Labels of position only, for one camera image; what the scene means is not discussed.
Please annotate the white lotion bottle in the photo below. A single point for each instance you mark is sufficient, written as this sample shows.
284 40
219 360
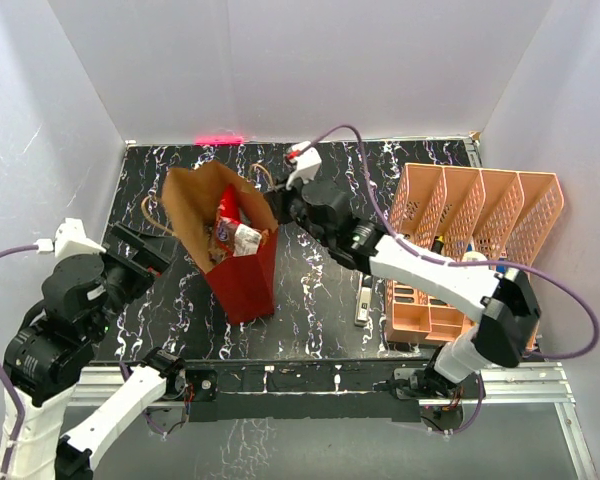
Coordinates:
474 256

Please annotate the black silver stapler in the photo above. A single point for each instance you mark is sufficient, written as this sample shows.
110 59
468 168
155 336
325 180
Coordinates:
363 300

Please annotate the pink tape strip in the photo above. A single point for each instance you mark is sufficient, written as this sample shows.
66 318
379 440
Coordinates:
219 139

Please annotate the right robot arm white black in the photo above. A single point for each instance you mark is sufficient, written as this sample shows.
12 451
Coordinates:
502 306

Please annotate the red brown paper bag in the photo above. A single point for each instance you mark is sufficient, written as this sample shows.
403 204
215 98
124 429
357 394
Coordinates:
186 209

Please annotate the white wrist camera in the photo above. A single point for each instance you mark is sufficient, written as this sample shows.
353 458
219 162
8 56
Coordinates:
70 239
306 163

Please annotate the peach plastic desk organizer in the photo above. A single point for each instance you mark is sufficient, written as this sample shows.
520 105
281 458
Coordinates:
502 214

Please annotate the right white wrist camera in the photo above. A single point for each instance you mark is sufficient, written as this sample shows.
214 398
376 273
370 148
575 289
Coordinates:
306 163

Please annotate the black yellow marker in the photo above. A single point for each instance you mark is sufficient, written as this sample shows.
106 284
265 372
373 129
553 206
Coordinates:
438 244

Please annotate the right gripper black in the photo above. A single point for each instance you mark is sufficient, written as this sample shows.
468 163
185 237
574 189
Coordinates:
279 201

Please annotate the aluminium front rail frame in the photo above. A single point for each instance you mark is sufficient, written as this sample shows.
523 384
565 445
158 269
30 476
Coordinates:
530 382

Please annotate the blue small box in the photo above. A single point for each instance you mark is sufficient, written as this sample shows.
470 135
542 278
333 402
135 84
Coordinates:
501 266

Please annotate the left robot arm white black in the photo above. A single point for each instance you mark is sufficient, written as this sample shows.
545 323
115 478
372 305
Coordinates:
89 287

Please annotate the red cookie snack bag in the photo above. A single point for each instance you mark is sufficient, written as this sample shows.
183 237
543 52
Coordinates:
227 219

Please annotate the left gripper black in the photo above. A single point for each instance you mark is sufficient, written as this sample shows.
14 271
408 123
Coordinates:
153 256

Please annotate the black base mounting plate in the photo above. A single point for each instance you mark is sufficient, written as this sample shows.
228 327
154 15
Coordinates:
298 389

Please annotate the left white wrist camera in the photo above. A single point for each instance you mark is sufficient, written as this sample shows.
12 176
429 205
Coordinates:
70 239

